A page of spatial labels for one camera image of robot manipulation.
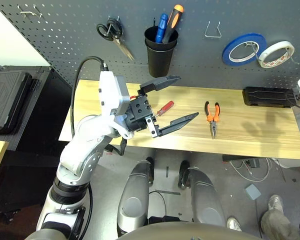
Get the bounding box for silver left robot leg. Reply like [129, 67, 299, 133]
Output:
[116, 157, 155, 237]

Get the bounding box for black power adapter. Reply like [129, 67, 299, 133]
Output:
[247, 158, 261, 169]

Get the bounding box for red handled screwdriver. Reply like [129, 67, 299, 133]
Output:
[153, 100, 175, 118]

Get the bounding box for black robot waist cable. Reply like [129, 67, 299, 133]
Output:
[148, 190, 167, 218]

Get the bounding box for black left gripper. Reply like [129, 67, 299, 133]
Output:
[124, 75, 200, 139]

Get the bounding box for double metal peg hook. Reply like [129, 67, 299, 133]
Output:
[16, 3, 44, 19]

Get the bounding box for black left wrist camera cable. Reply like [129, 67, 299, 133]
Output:
[70, 56, 108, 140]

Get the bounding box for black handled scissors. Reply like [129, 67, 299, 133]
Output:
[96, 15, 135, 62]

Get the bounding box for silver right robot leg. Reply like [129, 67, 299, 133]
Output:
[177, 159, 227, 227]

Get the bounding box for white tape roll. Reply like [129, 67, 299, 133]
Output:
[258, 40, 295, 69]

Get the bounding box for blue handled screwdriver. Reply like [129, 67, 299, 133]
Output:
[154, 13, 169, 44]

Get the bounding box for grey worn sneaker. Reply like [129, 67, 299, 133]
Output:
[226, 216, 243, 232]
[267, 194, 284, 213]

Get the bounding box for black plastic tool cup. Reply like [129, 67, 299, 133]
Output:
[144, 25, 180, 78]

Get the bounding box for orange black handled screwdriver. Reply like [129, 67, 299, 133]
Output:
[161, 4, 185, 44]

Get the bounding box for large black ribbed case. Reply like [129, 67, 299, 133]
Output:
[0, 69, 33, 136]

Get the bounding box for dark grey metal pegboard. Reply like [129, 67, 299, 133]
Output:
[0, 0, 300, 91]

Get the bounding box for grey robot torso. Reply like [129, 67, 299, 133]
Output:
[116, 221, 261, 240]

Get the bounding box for blue tape roll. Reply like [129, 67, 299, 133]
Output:
[221, 31, 268, 67]

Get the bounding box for black equipment cart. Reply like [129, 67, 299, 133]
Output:
[0, 64, 73, 226]

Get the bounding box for metal tape peg hook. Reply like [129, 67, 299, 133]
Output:
[284, 49, 300, 65]
[244, 41, 262, 62]

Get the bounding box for small black ribbed case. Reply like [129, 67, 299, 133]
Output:
[241, 86, 298, 109]

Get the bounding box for small grey box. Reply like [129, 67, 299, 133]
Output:
[244, 183, 262, 201]

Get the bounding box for black table foot bar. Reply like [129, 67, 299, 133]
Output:
[222, 154, 256, 163]

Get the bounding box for silver robot leg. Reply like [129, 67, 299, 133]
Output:
[177, 159, 227, 227]
[116, 157, 155, 237]

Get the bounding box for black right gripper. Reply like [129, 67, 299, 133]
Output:
[291, 85, 300, 101]

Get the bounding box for olive trouser leg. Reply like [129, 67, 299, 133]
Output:
[260, 208, 300, 240]

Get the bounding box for wire pliers holder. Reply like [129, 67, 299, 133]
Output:
[204, 21, 222, 39]

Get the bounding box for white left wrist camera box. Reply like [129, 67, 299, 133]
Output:
[98, 70, 131, 121]

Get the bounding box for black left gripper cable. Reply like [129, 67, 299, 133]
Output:
[104, 137, 128, 156]

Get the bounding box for white floor cables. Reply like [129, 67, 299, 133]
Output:
[229, 157, 271, 183]

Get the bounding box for orange black needle-nose pliers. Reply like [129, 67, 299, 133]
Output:
[204, 101, 221, 140]

